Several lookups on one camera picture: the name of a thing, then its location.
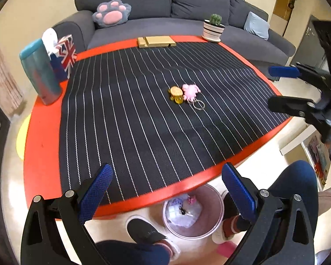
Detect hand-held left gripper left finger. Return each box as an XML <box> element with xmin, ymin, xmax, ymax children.
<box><xmin>21</xmin><ymin>163</ymin><xmax>114</xmax><ymax>265</ymax></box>

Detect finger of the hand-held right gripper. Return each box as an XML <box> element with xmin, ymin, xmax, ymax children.
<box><xmin>267</xmin><ymin>95</ymin><xmax>331</xmax><ymax>128</ymax></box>
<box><xmin>268</xmin><ymin>64</ymin><xmax>331</xmax><ymax>89</ymax></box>

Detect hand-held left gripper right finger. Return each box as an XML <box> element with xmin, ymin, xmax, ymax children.
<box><xmin>221</xmin><ymin>162</ymin><xmax>316</xmax><ymax>265</ymax></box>

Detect pink trash bin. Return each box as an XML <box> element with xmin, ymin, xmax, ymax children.
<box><xmin>162</xmin><ymin>183</ymin><xmax>226</xmax><ymax>240</ymax></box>

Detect grey cabinet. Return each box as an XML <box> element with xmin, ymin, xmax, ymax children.
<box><xmin>290</xmin><ymin>14</ymin><xmax>331</xmax><ymax>70</ymax></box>

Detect white shelf unit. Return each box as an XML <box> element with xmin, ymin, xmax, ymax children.
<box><xmin>280</xmin><ymin>124</ymin><xmax>331</xmax><ymax>186</ymax></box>

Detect person's right black shoe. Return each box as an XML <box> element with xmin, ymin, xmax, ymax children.
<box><xmin>211</xmin><ymin>190</ymin><xmax>252</xmax><ymax>244</ymax></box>

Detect person's black shoe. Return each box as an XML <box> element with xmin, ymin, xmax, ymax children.
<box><xmin>211</xmin><ymin>190</ymin><xmax>252</xmax><ymax>244</ymax></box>
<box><xmin>126</xmin><ymin>217</ymin><xmax>182</xmax><ymax>258</ymax></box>

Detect light blue cushion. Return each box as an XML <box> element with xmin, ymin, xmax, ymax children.
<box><xmin>243</xmin><ymin>11</ymin><xmax>270</xmax><ymax>41</ymax></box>

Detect person's right leg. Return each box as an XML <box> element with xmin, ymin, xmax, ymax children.
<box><xmin>265</xmin><ymin>160</ymin><xmax>320</xmax><ymax>227</ymax></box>

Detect person's leg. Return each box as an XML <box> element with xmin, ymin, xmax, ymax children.
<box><xmin>265</xmin><ymin>160</ymin><xmax>320</xmax><ymax>227</ymax></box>
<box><xmin>95</xmin><ymin>240</ymin><xmax>172</xmax><ymax>265</ymax></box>

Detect colourful picture book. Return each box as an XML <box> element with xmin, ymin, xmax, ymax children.
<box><xmin>306</xmin><ymin>135</ymin><xmax>329</xmax><ymax>183</ymax></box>

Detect pink flat object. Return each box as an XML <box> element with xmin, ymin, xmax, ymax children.
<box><xmin>216</xmin><ymin>241</ymin><xmax>238</xmax><ymax>258</ymax></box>

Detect person's left black shoe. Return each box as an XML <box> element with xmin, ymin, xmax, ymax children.
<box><xmin>126</xmin><ymin>217</ymin><xmax>182</xmax><ymax>258</ymax></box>

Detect clear plastic bag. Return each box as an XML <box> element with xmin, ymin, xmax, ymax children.
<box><xmin>167</xmin><ymin>194</ymin><xmax>202</xmax><ymax>228</ymax></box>

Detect brown wooden door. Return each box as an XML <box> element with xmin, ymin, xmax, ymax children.
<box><xmin>273</xmin><ymin>0</ymin><xmax>297</xmax><ymax>20</ymax></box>

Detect black striped table mat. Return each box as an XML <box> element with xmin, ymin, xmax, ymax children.
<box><xmin>58</xmin><ymin>41</ymin><xmax>292</xmax><ymax>206</ymax></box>

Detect person's left leg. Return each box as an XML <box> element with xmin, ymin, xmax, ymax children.
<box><xmin>95</xmin><ymin>240</ymin><xmax>172</xmax><ymax>265</ymax></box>

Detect white plant saucer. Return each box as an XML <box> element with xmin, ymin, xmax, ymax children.
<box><xmin>201</xmin><ymin>34</ymin><xmax>222</xmax><ymax>44</ymax></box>

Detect potted cactus in striped pot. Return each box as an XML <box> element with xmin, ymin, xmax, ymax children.
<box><xmin>203</xmin><ymin>14</ymin><xmax>226</xmax><ymax>40</ymax></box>

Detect yellow round stool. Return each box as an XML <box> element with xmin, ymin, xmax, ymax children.
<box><xmin>16</xmin><ymin>114</ymin><xmax>31</xmax><ymax>161</ymax></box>

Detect white patterned clothing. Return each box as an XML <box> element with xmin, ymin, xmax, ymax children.
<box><xmin>314</xmin><ymin>251</ymin><xmax>330</xmax><ymax>265</ymax></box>

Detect teal bottle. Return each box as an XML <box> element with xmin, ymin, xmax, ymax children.
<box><xmin>19</xmin><ymin>39</ymin><xmax>63</xmax><ymax>106</ymax></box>

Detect wooden phone stand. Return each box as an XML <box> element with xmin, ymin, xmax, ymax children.
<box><xmin>137</xmin><ymin>35</ymin><xmax>177</xmax><ymax>49</ymax></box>

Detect dark grey sofa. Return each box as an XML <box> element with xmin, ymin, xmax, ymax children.
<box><xmin>51</xmin><ymin>0</ymin><xmax>296</xmax><ymax>67</ymax></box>

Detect pink striped curtain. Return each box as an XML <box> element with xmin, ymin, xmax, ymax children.
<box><xmin>0</xmin><ymin>28</ymin><xmax>24</xmax><ymax>117</ymax></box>

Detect white tissue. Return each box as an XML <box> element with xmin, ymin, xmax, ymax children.
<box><xmin>42</xmin><ymin>28</ymin><xmax>58</xmax><ymax>55</ymax></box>

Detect grey pink paw cushion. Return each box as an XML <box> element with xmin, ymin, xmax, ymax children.
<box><xmin>92</xmin><ymin>0</ymin><xmax>132</xmax><ymax>28</ymax></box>

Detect pink pig keychain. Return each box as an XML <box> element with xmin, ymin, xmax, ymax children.
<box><xmin>181</xmin><ymin>83</ymin><xmax>201</xmax><ymax>103</ymax></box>

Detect orange round keychain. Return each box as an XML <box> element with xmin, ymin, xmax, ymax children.
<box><xmin>167</xmin><ymin>86</ymin><xmax>184</xmax><ymax>105</ymax></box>

